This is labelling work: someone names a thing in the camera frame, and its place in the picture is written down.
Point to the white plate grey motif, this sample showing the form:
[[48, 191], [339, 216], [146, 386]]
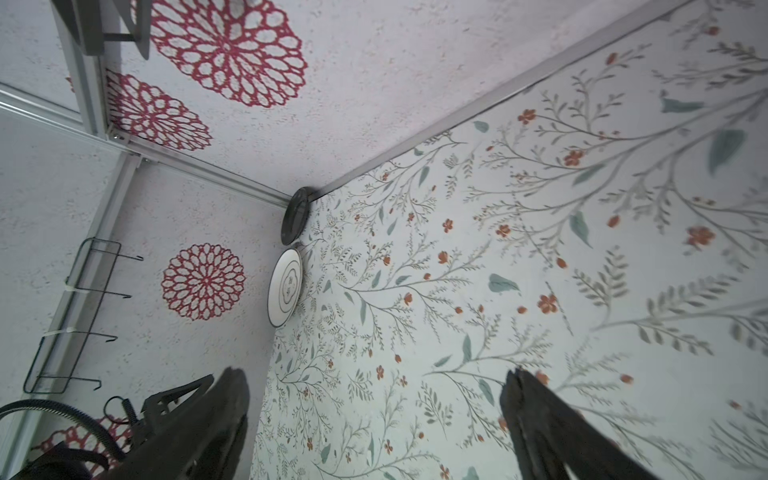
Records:
[[285, 287]]

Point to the dark grey wall shelf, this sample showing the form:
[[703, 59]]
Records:
[[84, 22]]

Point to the small black dish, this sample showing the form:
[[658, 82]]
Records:
[[296, 216]]

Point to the black wire wall rack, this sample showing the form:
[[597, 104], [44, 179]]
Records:
[[61, 347]]

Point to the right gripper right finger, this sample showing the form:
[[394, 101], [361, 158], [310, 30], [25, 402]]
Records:
[[552, 441]]

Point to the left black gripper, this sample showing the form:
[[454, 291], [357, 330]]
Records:
[[63, 462]]

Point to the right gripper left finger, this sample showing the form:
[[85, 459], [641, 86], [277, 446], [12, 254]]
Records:
[[206, 442]]

